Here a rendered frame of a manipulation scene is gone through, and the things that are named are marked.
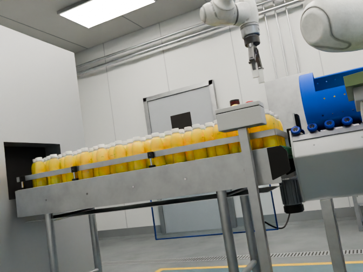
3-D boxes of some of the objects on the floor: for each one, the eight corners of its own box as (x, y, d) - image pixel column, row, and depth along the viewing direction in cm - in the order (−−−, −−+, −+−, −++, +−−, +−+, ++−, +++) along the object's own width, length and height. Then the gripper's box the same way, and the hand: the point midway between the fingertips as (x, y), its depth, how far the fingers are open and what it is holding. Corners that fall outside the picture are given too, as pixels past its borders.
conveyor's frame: (324, 359, 152) (285, 144, 162) (28, 345, 215) (13, 190, 226) (329, 313, 196) (297, 146, 206) (81, 312, 259) (67, 184, 270)
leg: (360, 344, 159) (331, 198, 167) (345, 344, 162) (318, 200, 169) (360, 338, 165) (332, 197, 172) (345, 338, 167) (318, 198, 174)
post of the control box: (287, 366, 151) (246, 127, 162) (277, 365, 152) (237, 128, 164) (288, 361, 155) (248, 127, 166) (279, 360, 156) (239, 129, 168)
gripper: (253, 26, 165) (261, 73, 163) (263, 42, 188) (271, 83, 185) (237, 31, 168) (244, 77, 165) (249, 46, 191) (256, 86, 188)
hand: (259, 77), depth 176 cm, fingers open, 13 cm apart
